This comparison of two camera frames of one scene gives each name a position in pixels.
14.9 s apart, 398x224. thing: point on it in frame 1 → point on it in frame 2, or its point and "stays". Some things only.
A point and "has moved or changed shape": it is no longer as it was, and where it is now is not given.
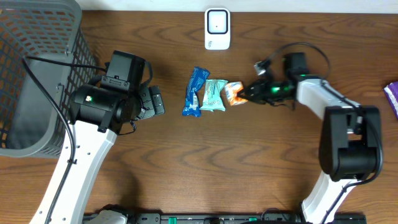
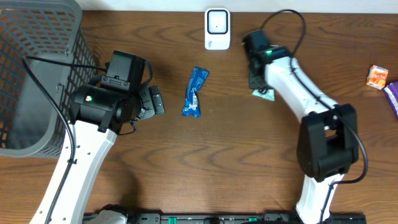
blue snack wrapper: x=198 y=76 stays
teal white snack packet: x=212 y=100 has moved or changed shape
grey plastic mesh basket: x=31 y=126 stays
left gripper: x=152 y=101 stays
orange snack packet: x=232 y=89 → x=377 y=77
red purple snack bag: x=391 y=91 stays
